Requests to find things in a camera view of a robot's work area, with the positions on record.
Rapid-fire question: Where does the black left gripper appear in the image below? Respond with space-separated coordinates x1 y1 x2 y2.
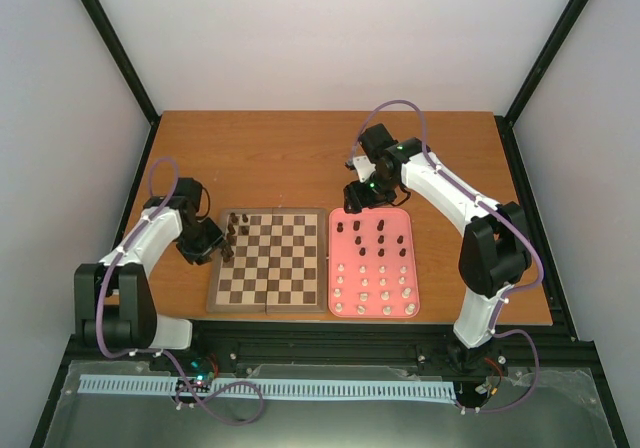
176 217 227 266

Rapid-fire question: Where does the dark king piece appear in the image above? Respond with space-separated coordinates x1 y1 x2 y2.
223 246 234 261

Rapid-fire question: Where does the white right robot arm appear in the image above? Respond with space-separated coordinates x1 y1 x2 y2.
343 124 533 372

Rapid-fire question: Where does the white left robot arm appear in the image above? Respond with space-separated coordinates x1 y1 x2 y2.
73 178 233 371

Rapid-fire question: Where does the wooden chess board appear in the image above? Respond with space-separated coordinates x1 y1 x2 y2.
206 208 328 315

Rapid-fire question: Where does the pink plastic tray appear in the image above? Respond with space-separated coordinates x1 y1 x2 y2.
328 208 420 320

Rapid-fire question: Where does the black aluminium frame rail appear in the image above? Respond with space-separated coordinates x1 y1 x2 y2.
32 321 628 447

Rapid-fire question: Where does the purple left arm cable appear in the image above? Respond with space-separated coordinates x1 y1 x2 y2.
94 156 265 425

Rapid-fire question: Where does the light blue cable duct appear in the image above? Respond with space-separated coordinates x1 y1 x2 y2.
77 374 456 404

